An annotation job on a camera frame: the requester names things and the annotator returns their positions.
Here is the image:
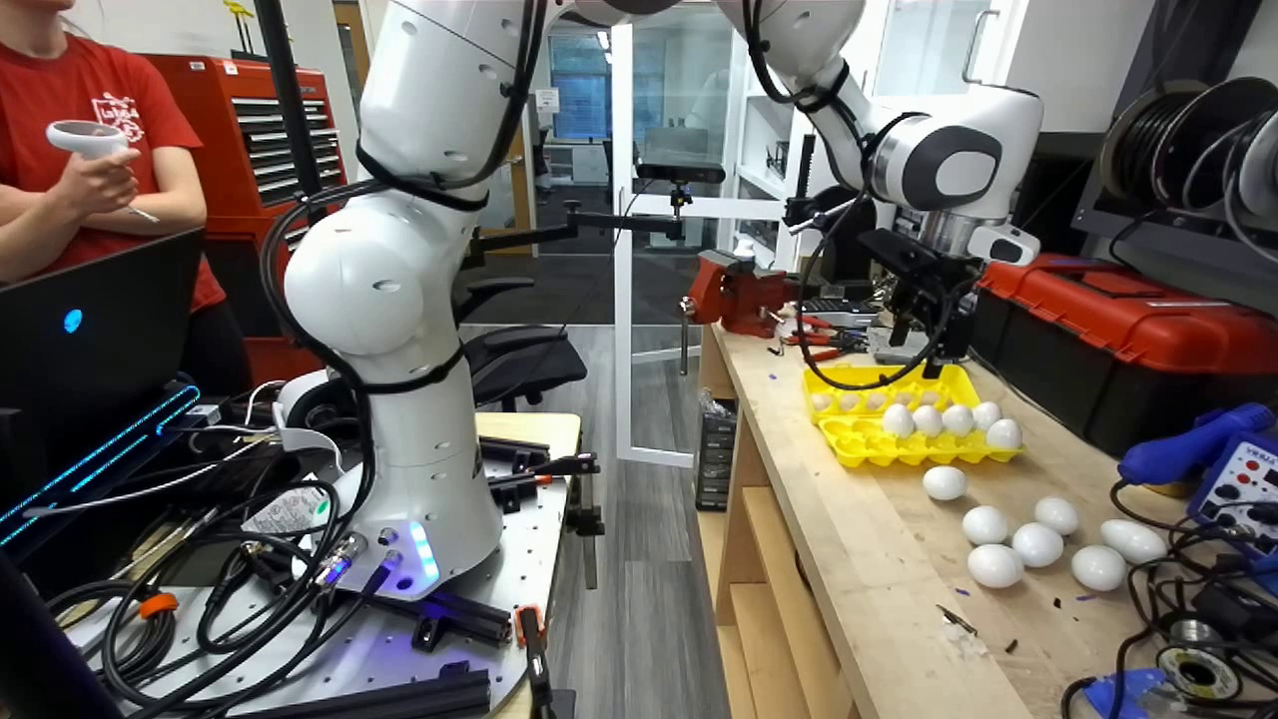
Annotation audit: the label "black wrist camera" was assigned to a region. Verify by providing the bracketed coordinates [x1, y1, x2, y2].
[854, 229, 934, 289]

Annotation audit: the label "person right forearm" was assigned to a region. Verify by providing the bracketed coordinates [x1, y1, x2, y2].
[0, 178, 92, 289]

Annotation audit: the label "black horizontal stand boom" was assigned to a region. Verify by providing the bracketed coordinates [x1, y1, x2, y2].
[456, 190, 802, 262]

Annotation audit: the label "blue hot air handle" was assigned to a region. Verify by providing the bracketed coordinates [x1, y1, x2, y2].
[1115, 399, 1278, 488]

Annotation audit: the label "black wire spool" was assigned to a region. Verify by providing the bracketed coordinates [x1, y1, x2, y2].
[1104, 81, 1204, 213]
[1224, 110, 1278, 271]
[1151, 77, 1276, 217]

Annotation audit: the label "person left hand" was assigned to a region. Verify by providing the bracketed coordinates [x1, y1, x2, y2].
[52, 138, 143, 225]

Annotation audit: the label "round solder reel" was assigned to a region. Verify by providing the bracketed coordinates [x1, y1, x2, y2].
[1155, 610, 1251, 702]

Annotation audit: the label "black laptop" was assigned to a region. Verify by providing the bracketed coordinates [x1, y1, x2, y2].
[0, 229, 210, 510]

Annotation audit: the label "small blue tool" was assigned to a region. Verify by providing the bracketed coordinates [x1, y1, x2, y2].
[1078, 662, 1176, 719]

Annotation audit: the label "glass partition panel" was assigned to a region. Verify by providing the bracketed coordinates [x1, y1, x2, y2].
[606, 12, 734, 473]

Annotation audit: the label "person in red shirt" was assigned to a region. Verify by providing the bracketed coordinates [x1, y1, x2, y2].
[0, 0, 231, 317]

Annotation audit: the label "white handheld controller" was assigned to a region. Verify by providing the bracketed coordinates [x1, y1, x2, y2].
[42, 114, 136, 160]

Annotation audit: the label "black cables on robot table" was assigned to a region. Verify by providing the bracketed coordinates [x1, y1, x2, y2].
[44, 382, 404, 715]

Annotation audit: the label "metal robot base table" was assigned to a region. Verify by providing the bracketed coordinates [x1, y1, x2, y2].
[64, 409, 593, 719]

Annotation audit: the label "black upright stand pole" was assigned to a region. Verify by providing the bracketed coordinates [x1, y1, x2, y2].
[253, 0, 331, 202]

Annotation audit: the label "red bench vise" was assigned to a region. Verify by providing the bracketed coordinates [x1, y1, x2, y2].
[681, 251, 802, 338]

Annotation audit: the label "black office chair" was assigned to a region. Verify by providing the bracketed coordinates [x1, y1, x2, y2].
[452, 271, 593, 413]

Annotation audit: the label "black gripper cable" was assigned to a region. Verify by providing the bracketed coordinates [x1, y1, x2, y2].
[791, 196, 963, 394]

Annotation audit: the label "red tool chest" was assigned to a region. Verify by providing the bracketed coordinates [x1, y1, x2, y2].
[143, 52, 351, 390]

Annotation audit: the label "blue soldering station box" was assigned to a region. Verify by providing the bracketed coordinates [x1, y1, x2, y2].
[1187, 437, 1278, 542]

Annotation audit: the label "red and black toolbox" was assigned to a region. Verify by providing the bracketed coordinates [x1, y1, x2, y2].
[972, 251, 1278, 457]

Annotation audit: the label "yellow plastic egg carton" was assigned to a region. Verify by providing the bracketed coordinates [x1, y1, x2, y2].
[798, 361, 1027, 473]

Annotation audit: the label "black orange clamp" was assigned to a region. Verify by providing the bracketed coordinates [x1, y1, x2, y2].
[474, 437, 605, 516]

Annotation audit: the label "white open shelf unit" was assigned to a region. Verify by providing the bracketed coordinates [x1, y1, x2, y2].
[722, 34, 830, 271]

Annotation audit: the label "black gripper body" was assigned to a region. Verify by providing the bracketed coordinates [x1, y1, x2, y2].
[858, 233, 987, 335]

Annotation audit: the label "black camera on boom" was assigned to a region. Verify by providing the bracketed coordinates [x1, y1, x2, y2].
[632, 157, 731, 190]

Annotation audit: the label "person left forearm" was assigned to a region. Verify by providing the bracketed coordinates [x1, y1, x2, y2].
[124, 142, 211, 245]

